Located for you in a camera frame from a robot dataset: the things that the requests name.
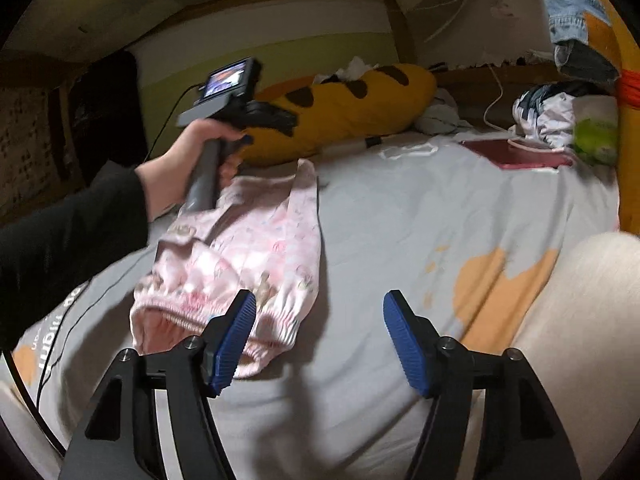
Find yellow orange blanket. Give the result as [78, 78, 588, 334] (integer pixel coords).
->
[582, 0, 640, 236]

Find pink printed pants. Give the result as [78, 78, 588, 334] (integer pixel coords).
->
[129, 157, 322, 381]

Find green packet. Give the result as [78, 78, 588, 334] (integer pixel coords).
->
[572, 117, 620, 167]

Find white tissue paper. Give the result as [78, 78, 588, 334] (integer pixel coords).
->
[334, 56, 382, 84]

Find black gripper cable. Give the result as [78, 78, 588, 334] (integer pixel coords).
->
[2, 84, 207, 456]

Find grey bed sheet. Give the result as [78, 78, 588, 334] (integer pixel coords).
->
[0, 140, 621, 480]

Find pile of white clothes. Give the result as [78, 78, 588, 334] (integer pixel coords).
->
[512, 80, 621, 151]

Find blue denim jeans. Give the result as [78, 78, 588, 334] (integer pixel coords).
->
[472, 0, 621, 84]

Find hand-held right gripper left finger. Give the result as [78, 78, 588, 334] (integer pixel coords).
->
[57, 289, 258, 480]

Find yellow plush pillow dark spots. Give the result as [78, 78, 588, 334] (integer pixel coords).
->
[240, 62, 439, 167]

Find white charging cable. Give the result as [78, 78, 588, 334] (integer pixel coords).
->
[482, 62, 563, 155]

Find person's left forearm black sleeve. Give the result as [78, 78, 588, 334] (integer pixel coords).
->
[0, 166, 152, 353]

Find red flat book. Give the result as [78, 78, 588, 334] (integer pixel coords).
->
[459, 139, 575, 171]

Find person's left hand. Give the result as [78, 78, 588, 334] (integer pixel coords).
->
[135, 121, 253, 222]

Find white crumpled cloth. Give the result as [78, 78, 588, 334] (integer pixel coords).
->
[415, 87, 473, 136]

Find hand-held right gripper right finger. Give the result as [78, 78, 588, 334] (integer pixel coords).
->
[383, 290, 583, 480]

